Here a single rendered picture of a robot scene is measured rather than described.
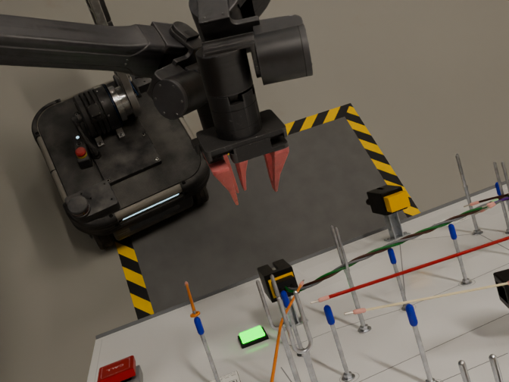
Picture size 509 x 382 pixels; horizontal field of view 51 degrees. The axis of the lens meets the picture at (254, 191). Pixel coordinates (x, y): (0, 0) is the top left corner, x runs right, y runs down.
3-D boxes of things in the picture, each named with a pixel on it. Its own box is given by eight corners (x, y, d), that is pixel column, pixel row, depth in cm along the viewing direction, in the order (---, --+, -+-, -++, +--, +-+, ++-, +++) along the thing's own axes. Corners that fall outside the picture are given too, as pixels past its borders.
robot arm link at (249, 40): (195, 36, 62) (191, 52, 57) (252, 24, 62) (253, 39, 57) (209, 91, 66) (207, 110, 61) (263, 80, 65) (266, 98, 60)
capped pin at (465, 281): (474, 283, 72) (457, 223, 71) (463, 286, 72) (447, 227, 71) (469, 280, 74) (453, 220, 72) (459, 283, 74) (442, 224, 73)
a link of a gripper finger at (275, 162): (299, 196, 69) (286, 132, 64) (247, 214, 68) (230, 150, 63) (282, 173, 74) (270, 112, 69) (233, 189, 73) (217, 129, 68)
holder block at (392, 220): (385, 227, 113) (373, 183, 111) (416, 235, 101) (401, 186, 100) (366, 235, 112) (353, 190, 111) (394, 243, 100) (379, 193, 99)
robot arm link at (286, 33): (212, 38, 70) (195, -13, 62) (299, 19, 69) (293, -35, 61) (220, 113, 64) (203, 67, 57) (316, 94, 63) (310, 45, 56)
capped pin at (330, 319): (341, 383, 58) (319, 309, 57) (341, 375, 59) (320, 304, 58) (355, 380, 57) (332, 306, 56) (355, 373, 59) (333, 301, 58)
